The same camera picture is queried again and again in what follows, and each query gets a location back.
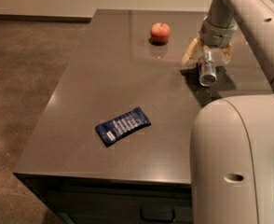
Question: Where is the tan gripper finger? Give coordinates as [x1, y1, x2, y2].
[181, 37, 204, 66]
[218, 43, 232, 64]

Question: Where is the silver redbull can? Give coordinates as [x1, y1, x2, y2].
[198, 50, 217, 87]

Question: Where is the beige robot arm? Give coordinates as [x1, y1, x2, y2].
[190, 0, 274, 224]

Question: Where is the red apple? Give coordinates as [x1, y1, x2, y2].
[150, 22, 171, 43]

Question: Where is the blue snack bag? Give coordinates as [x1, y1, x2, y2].
[95, 107, 151, 146]

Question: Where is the dark cabinet drawer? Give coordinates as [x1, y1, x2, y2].
[46, 189, 193, 224]

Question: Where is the black drawer handle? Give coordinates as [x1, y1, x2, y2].
[140, 206, 176, 224]

